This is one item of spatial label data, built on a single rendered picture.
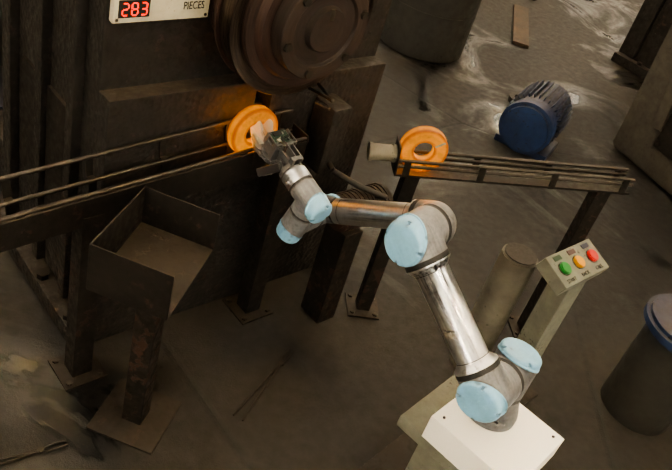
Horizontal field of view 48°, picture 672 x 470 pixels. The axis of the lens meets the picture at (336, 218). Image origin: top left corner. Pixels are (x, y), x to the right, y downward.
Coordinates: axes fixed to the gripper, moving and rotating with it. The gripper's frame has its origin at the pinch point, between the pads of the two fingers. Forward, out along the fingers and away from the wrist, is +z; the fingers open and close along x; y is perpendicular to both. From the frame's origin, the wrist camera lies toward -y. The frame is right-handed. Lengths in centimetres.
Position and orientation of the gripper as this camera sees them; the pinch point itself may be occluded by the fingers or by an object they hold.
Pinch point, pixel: (254, 125)
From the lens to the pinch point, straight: 218.4
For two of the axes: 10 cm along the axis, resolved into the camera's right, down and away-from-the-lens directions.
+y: 3.8, -6.0, -7.0
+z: -5.3, -7.6, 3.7
